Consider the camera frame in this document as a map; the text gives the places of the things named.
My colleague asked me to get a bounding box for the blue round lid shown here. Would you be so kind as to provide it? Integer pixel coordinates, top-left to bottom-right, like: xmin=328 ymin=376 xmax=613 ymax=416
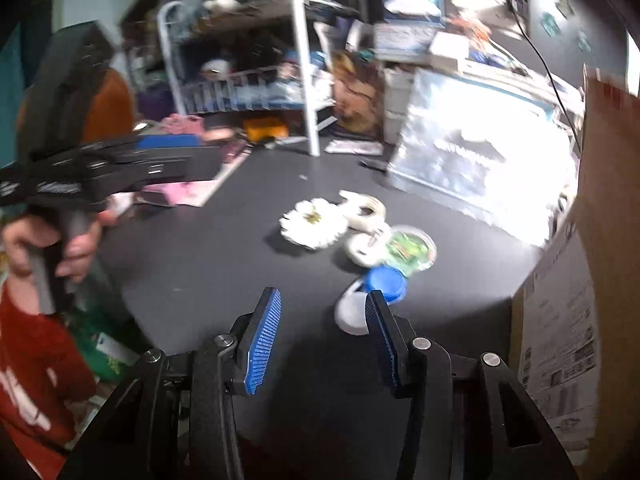
xmin=366 ymin=265 xmax=408 ymax=306

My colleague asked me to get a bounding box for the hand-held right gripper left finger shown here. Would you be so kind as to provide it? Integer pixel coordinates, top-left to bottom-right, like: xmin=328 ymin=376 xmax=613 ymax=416
xmin=59 ymin=287 xmax=282 ymax=480

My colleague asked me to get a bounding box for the orange object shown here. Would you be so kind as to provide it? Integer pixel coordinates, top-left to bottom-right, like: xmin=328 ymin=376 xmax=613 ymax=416
xmin=243 ymin=116 xmax=290 ymax=142

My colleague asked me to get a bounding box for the green printed package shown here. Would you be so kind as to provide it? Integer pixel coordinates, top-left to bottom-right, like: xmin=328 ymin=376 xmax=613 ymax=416
xmin=65 ymin=260 xmax=151 ymax=386

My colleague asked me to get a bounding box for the pink paper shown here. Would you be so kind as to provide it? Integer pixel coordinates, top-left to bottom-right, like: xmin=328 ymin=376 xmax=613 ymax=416
xmin=135 ymin=140 xmax=251 ymax=208

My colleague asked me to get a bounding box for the small white round container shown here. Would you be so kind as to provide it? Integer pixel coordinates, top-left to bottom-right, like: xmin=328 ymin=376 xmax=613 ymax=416
xmin=346 ymin=230 xmax=387 ymax=267

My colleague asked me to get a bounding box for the anime character poster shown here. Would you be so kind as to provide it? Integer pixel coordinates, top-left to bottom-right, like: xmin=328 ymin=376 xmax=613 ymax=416
xmin=330 ymin=49 xmax=387 ymax=142

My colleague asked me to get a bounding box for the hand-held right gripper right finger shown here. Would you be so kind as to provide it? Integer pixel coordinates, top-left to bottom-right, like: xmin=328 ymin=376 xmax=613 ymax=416
xmin=364 ymin=290 xmax=581 ymax=480

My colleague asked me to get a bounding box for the white cup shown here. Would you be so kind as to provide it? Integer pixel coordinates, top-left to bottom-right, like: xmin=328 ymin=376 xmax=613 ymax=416
xmin=334 ymin=280 xmax=372 ymax=336

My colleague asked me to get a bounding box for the cardboard box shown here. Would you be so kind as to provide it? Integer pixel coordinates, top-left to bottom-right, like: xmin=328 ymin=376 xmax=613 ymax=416
xmin=510 ymin=64 xmax=640 ymax=467

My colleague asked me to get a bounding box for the person's left hand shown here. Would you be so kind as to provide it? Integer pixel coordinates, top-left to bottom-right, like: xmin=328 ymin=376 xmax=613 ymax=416
xmin=1 ymin=204 xmax=117 ymax=286

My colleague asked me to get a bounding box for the stack of boxes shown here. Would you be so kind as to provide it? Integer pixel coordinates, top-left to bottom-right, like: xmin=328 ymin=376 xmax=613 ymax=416
xmin=372 ymin=0 xmax=531 ymax=71

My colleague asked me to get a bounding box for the large glossy picture box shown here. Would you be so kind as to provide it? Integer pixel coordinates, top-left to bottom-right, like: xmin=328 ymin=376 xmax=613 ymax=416
xmin=386 ymin=67 xmax=581 ymax=247

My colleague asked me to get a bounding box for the red sleeved left forearm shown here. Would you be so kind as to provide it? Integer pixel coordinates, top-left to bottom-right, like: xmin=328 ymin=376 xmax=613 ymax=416
xmin=0 ymin=280 xmax=98 ymax=466

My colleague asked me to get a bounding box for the white tape roll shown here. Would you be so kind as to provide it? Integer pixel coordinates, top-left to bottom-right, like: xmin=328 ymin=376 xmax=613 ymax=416
xmin=338 ymin=189 xmax=388 ymax=232

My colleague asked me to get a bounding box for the black cable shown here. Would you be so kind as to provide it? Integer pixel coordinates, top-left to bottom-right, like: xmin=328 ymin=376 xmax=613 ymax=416
xmin=503 ymin=0 xmax=584 ymax=153

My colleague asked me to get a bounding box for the white wire shelf rack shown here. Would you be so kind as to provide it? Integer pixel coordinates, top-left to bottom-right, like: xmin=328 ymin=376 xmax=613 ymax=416
xmin=158 ymin=0 xmax=381 ymax=157

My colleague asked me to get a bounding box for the white artificial flower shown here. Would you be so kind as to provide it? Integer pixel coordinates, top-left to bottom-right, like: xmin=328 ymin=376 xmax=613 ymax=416
xmin=279 ymin=198 xmax=349 ymax=251

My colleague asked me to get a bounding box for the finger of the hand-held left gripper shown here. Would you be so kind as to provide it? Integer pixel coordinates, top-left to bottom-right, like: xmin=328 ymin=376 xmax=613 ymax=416
xmin=102 ymin=134 xmax=222 ymax=196

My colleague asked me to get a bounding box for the clear green round container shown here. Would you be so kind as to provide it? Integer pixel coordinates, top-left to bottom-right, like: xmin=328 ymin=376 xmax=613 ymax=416
xmin=383 ymin=225 xmax=438 ymax=277

